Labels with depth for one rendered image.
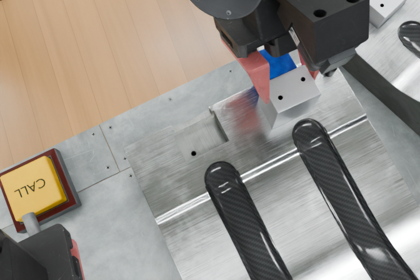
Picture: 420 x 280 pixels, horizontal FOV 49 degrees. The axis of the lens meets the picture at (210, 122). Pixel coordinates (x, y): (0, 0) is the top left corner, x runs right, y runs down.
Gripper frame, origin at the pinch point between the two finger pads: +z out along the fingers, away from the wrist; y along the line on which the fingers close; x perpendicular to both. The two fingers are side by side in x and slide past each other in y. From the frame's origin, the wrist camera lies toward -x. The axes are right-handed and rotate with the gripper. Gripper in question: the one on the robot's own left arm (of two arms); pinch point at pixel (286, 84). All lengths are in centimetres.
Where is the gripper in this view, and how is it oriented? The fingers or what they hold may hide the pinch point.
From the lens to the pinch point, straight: 47.9
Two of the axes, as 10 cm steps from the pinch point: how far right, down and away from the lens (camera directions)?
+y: 9.0, -4.1, 1.2
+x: -3.7, -6.0, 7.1
